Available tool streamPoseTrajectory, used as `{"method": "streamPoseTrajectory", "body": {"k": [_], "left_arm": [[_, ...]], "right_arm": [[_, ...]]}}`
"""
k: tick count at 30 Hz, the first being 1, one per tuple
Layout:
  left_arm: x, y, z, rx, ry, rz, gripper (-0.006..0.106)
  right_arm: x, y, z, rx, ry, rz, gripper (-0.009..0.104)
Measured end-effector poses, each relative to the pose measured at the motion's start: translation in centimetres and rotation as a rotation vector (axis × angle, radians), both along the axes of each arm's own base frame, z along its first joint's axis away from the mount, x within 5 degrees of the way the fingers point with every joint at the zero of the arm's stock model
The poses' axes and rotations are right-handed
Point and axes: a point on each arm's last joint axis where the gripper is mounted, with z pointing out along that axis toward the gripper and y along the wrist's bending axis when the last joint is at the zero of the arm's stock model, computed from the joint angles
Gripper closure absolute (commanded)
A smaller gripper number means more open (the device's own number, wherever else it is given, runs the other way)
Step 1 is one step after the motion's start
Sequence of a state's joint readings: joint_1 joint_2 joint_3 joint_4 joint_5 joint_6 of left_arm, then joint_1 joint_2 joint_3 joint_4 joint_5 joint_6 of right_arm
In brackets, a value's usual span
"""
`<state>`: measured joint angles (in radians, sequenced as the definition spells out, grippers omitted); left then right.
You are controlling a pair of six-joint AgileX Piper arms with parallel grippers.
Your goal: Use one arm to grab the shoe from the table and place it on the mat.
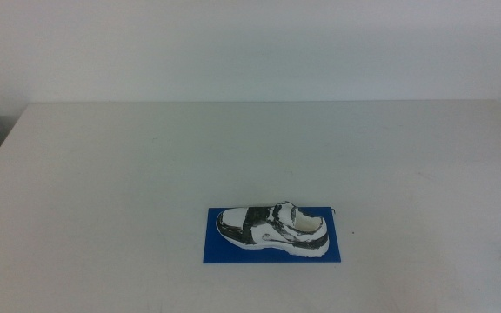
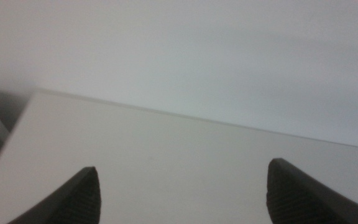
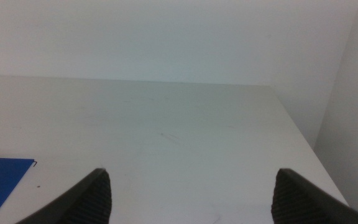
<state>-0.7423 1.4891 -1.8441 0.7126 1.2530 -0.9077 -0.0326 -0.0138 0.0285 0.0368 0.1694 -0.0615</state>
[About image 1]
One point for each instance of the white and black toy shoe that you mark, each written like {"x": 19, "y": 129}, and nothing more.
{"x": 272, "y": 232}

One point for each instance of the blue rectangular mat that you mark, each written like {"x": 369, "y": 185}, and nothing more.
{"x": 220, "y": 250}

